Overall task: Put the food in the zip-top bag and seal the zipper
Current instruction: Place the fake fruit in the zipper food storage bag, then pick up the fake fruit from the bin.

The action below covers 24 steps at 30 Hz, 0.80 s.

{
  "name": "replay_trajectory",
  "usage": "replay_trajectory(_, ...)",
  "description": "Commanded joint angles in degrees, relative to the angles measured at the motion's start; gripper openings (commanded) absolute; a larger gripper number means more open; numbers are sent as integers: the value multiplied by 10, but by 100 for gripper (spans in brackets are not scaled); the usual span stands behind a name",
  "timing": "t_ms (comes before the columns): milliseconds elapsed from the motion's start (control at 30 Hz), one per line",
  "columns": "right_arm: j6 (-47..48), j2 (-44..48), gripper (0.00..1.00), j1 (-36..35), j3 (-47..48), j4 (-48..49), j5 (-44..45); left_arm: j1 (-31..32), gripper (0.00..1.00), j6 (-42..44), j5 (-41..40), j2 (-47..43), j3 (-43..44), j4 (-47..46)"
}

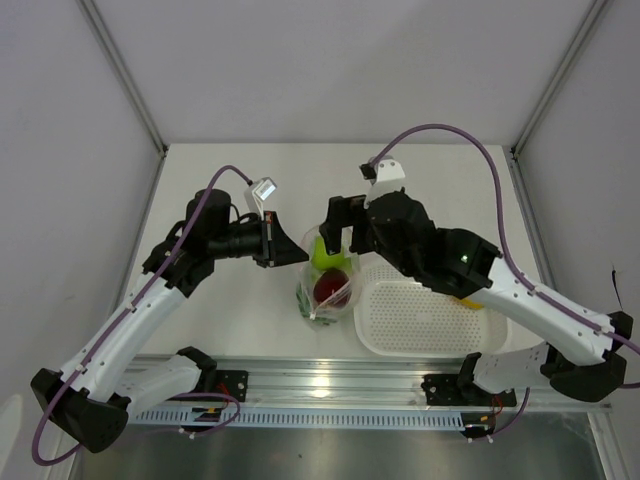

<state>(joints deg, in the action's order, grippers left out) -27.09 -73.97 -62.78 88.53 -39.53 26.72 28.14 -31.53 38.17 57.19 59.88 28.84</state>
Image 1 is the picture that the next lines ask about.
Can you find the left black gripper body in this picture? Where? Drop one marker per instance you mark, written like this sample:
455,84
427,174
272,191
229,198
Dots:
265,259

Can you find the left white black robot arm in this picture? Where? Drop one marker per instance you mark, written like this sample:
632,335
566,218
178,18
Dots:
87,398

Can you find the clear pink zip top bag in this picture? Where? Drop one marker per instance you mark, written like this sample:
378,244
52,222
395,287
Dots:
308,275

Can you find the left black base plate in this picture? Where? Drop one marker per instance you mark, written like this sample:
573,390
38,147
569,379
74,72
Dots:
229,382

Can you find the green lettuce leaf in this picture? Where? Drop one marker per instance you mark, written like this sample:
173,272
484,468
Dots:
321,314

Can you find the yellow orange mango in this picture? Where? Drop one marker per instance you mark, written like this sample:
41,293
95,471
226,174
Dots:
469,304

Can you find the white slotted cable duct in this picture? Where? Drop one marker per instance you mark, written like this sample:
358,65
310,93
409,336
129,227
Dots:
182,415

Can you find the green apple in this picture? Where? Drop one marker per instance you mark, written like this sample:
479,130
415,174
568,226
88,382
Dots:
323,261

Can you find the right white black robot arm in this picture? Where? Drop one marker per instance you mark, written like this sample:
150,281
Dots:
578,356

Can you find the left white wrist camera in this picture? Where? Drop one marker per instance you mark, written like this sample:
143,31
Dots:
257,193

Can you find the aluminium mounting rail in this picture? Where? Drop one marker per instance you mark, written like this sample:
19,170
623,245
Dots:
363,384

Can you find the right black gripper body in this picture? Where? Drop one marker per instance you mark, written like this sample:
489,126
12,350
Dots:
373,244

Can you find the white perforated plastic basket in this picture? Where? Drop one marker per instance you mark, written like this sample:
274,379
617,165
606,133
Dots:
397,317

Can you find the left aluminium frame post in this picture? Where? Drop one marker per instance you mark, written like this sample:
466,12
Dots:
116,61

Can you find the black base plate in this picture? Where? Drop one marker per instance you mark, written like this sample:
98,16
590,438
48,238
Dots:
443,390
229,382

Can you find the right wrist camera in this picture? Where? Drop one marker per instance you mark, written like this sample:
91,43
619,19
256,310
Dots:
385,176

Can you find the red apple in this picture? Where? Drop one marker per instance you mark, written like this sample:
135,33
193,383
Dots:
333,287

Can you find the right aluminium frame post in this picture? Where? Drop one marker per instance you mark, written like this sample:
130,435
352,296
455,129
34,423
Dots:
577,45

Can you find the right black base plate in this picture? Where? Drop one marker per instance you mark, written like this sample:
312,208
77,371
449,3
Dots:
443,390

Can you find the aluminium frame post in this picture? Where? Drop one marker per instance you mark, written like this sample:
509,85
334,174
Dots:
577,45
116,61

